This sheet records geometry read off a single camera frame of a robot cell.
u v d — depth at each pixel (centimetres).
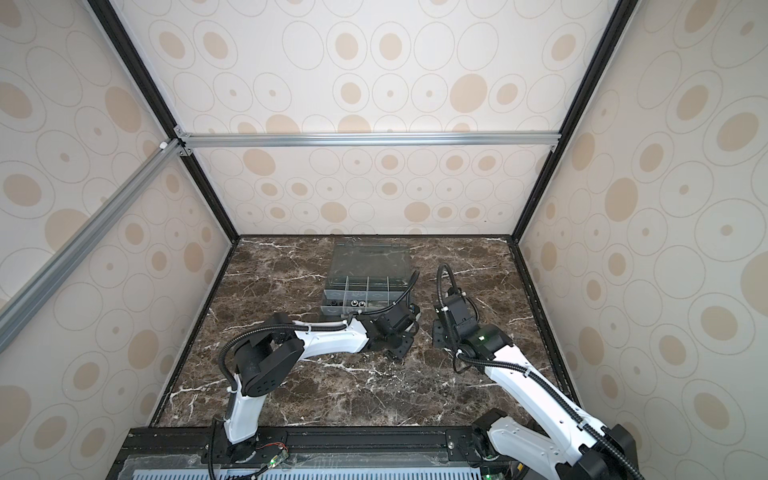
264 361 49
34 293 53
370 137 91
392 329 71
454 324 58
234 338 47
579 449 39
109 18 68
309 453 73
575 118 85
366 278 101
